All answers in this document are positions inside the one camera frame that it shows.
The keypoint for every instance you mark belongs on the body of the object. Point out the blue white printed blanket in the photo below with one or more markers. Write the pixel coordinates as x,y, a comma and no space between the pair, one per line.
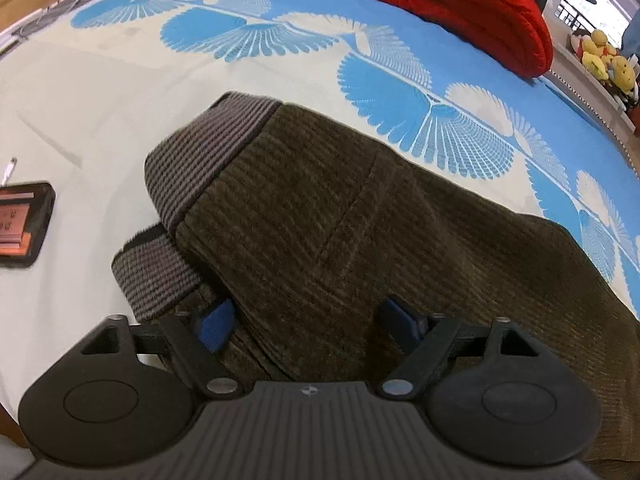
100,85

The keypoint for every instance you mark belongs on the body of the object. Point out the black smartphone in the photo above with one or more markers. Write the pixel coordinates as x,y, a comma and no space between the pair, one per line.
20,220

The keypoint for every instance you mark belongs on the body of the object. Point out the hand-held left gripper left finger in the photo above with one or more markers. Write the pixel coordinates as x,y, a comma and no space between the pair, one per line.
217,327

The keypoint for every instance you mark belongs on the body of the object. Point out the red knitted blanket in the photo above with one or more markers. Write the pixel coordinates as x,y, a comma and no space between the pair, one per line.
475,10

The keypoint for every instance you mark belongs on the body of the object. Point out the yellow plush toy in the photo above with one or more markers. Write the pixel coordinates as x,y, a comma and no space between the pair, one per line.
595,65
598,40
624,71

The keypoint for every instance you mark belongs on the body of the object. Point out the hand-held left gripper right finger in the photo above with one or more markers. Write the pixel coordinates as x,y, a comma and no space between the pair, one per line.
400,322

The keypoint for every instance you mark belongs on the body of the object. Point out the dark window railing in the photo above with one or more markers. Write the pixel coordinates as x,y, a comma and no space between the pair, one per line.
575,15

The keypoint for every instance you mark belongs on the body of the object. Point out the yellow plush toys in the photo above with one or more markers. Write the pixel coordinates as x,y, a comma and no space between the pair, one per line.
585,95

